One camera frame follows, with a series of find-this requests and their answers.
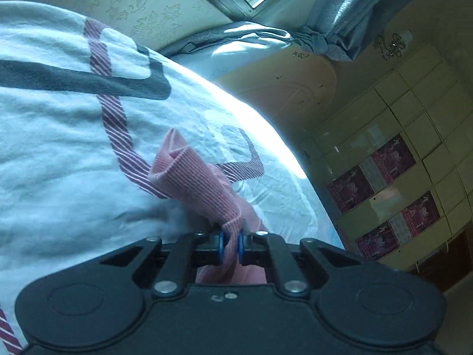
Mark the pink knitted garment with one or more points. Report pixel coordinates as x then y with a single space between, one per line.
192 188

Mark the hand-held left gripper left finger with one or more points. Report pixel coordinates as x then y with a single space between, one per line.
221 246

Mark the grey curtain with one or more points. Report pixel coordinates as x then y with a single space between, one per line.
332 14

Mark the cream wardrobe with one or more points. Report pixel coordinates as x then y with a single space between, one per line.
425 111

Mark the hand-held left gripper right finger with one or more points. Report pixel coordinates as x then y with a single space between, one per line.
240 247

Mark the pink wall poster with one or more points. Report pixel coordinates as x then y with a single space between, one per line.
377 242
349 192
421 216
393 159

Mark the ceiling light fixture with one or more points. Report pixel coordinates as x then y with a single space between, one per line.
392 44

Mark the patterned light bedsheet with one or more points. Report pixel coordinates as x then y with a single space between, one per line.
55 148

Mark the cream round headboard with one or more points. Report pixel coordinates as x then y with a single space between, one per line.
281 92

